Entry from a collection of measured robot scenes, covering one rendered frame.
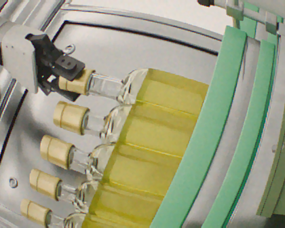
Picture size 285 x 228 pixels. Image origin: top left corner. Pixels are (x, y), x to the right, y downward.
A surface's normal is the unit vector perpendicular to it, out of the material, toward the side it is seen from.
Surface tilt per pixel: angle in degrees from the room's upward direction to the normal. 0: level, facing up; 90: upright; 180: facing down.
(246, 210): 90
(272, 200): 89
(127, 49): 90
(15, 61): 75
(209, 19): 90
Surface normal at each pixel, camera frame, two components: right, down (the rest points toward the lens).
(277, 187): -0.33, 0.44
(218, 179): -0.04, -0.59
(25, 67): -0.58, 0.65
